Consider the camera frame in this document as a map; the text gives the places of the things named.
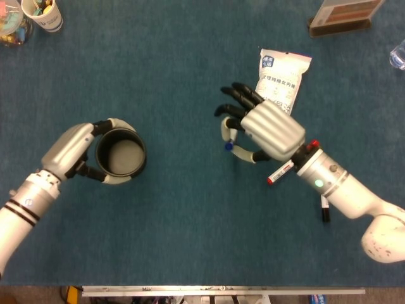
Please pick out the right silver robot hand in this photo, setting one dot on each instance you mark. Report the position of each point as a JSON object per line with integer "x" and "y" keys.
{"x": 272, "y": 130}

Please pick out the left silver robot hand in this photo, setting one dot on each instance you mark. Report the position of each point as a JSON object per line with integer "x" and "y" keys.
{"x": 66, "y": 149}

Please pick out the red cap whiteboard marker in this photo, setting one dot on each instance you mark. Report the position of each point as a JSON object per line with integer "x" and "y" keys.
{"x": 278, "y": 173}

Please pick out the blue cap whiteboard marker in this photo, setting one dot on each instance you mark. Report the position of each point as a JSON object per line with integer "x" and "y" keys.
{"x": 229, "y": 146}

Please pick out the white printed plastic bag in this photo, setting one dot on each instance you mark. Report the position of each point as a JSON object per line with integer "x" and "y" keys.
{"x": 284, "y": 76}

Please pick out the black mesh pen holder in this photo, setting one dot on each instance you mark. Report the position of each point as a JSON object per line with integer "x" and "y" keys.
{"x": 121, "y": 158}

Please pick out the black cap whiteboard marker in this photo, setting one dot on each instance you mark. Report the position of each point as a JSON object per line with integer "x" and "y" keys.
{"x": 326, "y": 213}

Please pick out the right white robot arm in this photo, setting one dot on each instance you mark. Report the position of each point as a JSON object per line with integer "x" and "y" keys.
{"x": 348, "y": 196}

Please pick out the blue felt table cloth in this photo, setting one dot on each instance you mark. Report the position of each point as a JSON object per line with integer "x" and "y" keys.
{"x": 190, "y": 221}

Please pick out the clear jar of clips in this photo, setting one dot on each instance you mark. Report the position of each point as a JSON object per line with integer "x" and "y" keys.
{"x": 12, "y": 31}

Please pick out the white paper cup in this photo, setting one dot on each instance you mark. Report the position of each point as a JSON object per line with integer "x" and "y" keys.
{"x": 50, "y": 20}

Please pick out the yellow object under table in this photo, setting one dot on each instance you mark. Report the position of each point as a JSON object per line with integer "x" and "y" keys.
{"x": 74, "y": 294}

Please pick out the clear plastic water bottle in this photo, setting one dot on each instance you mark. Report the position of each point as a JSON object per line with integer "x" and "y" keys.
{"x": 399, "y": 57}

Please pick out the blue box under table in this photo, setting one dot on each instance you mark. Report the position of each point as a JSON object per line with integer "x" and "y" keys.
{"x": 317, "y": 299}

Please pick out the aluminium table edge rail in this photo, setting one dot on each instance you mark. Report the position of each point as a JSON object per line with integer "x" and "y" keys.
{"x": 221, "y": 289}

